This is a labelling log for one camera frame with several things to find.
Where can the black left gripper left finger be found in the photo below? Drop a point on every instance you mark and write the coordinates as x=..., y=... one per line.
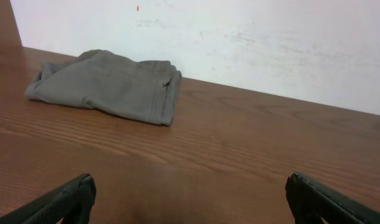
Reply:
x=70, y=203

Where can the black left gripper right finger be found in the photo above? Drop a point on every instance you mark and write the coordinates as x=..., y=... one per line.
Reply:
x=313, y=202

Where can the folded grey shorts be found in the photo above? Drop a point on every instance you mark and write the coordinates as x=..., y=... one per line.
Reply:
x=145, y=91

